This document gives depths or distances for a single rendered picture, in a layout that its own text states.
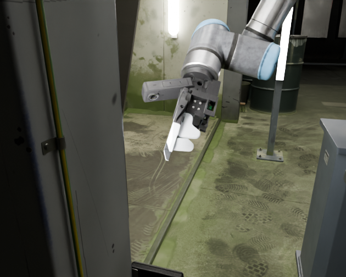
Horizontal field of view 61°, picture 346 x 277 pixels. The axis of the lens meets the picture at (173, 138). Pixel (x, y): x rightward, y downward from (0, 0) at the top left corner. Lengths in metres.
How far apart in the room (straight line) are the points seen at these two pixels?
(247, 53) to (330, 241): 0.69
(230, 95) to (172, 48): 0.79
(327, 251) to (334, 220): 0.12
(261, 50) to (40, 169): 0.58
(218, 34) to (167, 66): 2.52
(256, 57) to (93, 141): 0.49
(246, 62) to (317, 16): 7.21
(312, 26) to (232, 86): 4.95
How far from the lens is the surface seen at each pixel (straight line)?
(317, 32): 7.88
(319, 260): 1.20
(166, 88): 0.63
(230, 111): 3.19
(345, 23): 8.08
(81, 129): 0.34
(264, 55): 0.74
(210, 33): 0.74
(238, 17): 3.08
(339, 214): 1.07
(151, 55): 3.29
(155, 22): 3.26
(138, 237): 1.45
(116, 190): 0.44
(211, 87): 0.67
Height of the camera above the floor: 0.96
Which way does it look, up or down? 21 degrees down
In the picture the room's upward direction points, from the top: straight up
